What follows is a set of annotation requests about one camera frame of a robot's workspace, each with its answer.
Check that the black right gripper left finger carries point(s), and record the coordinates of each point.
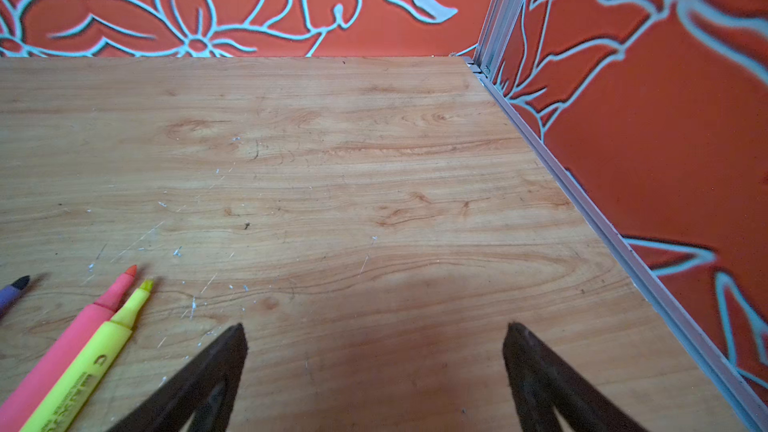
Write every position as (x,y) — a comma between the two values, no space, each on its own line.
(199,397)

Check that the purple marker pen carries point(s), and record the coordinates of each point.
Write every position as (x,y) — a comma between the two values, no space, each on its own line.
(12,292)

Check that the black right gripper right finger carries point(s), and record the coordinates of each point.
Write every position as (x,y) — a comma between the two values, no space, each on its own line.
(547,390)

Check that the pink highlighter pen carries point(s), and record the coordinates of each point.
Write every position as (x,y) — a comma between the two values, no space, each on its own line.
(20,405)

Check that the yellow highlighter pen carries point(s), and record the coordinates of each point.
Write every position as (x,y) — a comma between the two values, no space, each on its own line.
(61,405)

